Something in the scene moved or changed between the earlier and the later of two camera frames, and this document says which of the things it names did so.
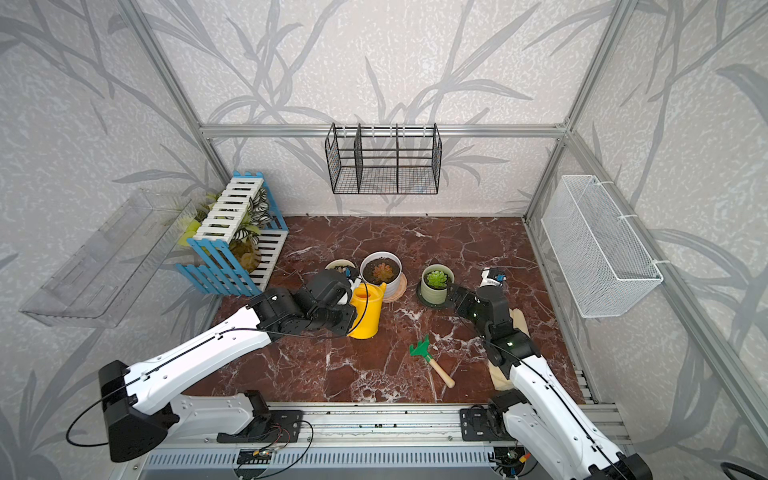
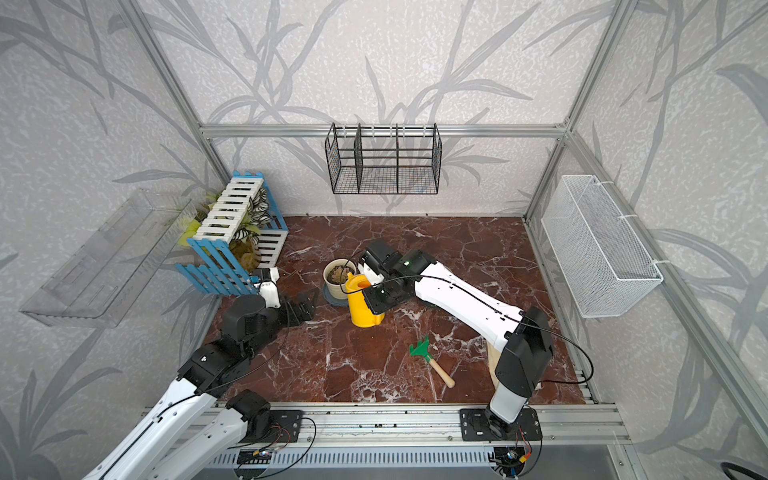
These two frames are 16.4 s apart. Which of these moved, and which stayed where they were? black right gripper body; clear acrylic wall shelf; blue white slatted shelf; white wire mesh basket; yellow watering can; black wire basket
Moved: black right gripper body; yellow watering can
Stayed: clear acrylic wall shelf; white wire mesh basket; black wire basket; blue white slatted shelf
